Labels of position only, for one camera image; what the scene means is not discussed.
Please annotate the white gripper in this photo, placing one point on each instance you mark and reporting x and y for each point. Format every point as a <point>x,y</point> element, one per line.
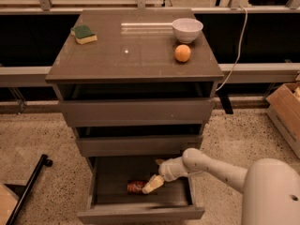
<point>169,170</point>

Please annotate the red coke can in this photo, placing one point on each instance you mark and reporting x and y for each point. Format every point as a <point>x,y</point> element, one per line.
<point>135,186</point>

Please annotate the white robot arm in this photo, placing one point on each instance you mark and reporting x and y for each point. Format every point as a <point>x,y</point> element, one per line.
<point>270,187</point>

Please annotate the grey middle drawer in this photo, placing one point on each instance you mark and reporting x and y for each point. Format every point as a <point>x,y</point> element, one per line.
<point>135,146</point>

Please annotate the grey drawer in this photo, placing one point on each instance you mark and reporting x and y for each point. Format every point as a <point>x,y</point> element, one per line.
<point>135,146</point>
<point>109,201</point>
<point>115,113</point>

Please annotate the grey bottom drawer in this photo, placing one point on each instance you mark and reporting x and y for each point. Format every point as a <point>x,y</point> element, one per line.
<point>109,201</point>

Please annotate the grey drawer cabinet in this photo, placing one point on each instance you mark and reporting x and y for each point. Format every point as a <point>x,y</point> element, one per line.
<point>133,59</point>

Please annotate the grey top drawer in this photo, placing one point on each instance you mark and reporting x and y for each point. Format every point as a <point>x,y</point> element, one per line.
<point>115,113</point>

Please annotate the black metal leg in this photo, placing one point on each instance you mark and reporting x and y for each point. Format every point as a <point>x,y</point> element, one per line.
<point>44,161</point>

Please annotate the orange fruit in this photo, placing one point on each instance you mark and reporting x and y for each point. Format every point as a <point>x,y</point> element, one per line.
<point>182,53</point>

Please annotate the cardboard box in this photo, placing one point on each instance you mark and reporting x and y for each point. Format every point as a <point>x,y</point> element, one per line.
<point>284,111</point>

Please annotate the white bowl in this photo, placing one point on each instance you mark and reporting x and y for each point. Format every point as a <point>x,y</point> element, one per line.
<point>186,30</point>

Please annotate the green yellow sponge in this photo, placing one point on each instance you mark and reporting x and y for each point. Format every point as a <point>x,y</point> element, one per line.
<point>83,34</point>

